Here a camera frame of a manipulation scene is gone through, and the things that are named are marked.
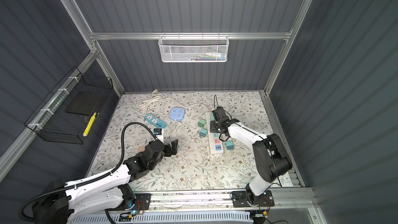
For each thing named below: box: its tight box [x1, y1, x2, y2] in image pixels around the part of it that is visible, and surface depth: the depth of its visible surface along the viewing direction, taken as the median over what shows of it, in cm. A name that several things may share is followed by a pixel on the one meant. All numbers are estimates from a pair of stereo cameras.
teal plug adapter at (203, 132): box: [199, 128, 208, 138], surface depth 98 cm
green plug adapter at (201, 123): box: [197, 119, 207, 128], surface depth 103 cm
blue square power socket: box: [169, 107, 186, 122], surface depth 107 cm
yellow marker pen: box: [82, 112, 97, 137], surface depth 70 cm
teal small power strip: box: [144, 113, 167, 129], surface depth 104 cm
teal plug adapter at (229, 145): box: [225, 140, 235, 150], surface depth 93 cm
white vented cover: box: [70, 212, 254, 224], surface depth 71 cm
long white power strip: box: [205, 112, 224, 156], surface depth 93 cm
